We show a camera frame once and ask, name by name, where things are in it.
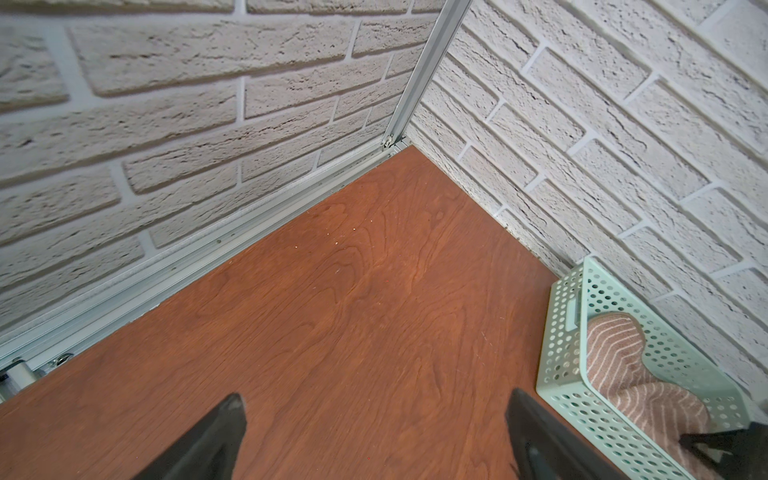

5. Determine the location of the aluminium left base rail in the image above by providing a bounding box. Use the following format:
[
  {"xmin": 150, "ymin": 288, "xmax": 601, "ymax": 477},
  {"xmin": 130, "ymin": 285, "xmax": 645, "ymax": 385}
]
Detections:
[{"xmin": 1, "ymin": 138, "xmax": 411, "ymax": 401}]

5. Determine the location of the aluminium corner post left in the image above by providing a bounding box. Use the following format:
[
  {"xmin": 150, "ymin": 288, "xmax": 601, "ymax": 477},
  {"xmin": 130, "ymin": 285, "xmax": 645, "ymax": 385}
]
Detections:
[{"xmin": 382, "ymin": 0, "xmax": 471, "ymax": 149}]

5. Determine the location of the pink striped square dishcloth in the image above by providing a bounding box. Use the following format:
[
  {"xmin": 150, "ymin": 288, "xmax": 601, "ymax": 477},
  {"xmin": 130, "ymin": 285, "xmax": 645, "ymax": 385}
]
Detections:
[{"xmin": 587, "ymin": 312, "xmax": 716, "ymax": 479}]

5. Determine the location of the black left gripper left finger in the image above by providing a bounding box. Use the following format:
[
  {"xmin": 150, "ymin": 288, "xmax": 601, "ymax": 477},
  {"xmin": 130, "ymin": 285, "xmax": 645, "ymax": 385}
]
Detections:
[{"xmin": 134, "ymin": 393, "xmax": 247, "ymax": 479}]

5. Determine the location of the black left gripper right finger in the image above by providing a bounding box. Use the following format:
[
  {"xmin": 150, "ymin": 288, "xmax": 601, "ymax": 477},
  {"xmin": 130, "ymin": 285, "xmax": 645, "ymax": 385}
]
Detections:
[{"xmin": 505, "ymin": 388, "xmax": 626, "ymax": 479}]

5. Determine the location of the mint green perforated plastic basket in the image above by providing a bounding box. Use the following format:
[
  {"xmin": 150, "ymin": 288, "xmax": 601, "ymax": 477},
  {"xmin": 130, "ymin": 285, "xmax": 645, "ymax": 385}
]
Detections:
[{"xmin": 536, "ymin": 258, "xmax": 751, "ymax": 479}]

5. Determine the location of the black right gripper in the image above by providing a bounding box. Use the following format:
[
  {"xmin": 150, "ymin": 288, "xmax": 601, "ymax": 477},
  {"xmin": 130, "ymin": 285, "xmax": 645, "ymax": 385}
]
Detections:
[{"xmin": 679, "ymin": 422, "xmax": 767, "ymax": 479}]

